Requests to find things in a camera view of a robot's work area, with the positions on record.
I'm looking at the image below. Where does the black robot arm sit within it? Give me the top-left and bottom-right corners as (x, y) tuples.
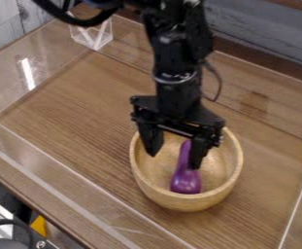
(32, 0), (225, 170)

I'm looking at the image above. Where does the black cable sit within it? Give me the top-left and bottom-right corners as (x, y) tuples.
(0, 218), (35, 249)

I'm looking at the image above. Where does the purple toy eggplant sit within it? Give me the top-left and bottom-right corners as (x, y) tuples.
(171, 140), (201, 195)

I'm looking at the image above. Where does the yellow tag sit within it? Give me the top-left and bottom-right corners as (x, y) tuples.
(31, 216), (48, 237)

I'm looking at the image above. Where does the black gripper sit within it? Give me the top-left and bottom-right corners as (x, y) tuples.
(130, 72), (225, 170)

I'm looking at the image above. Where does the brown wooden bowl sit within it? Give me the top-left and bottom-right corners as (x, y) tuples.
(130, 127), (244, 212)

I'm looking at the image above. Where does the clear acrylic tray wall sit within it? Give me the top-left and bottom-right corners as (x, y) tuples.
(0, 124), (193, 249)

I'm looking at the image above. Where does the clear acrylic corner bracket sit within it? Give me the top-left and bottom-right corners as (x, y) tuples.
(70, 19), (114, 51)

